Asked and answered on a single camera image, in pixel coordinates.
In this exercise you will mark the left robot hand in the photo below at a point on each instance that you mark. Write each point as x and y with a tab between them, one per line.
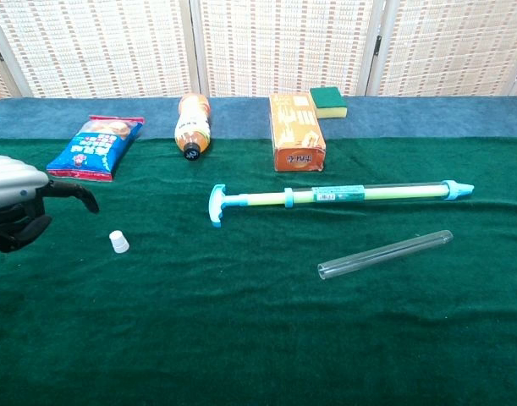
12	182

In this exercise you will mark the white plastic cap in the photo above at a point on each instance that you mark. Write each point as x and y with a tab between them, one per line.
119	243

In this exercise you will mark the clear plastic tube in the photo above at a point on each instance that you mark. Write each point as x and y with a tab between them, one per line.
385	255

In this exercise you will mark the blue snack bag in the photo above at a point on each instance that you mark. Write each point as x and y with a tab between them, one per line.
91	150

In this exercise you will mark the orange drink bottle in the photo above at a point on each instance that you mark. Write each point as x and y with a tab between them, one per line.
192	124

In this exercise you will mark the dark green table cloth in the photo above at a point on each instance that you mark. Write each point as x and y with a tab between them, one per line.
241	317

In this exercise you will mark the orange cardboard box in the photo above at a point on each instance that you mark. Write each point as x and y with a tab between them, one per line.
296	131

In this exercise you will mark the green yellow sponge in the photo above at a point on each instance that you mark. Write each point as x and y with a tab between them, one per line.
328	99

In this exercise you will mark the blue green water pump toy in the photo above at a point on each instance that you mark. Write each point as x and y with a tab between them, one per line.
338	194

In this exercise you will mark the blue table cloth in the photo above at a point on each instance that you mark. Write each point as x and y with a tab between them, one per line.
410	116

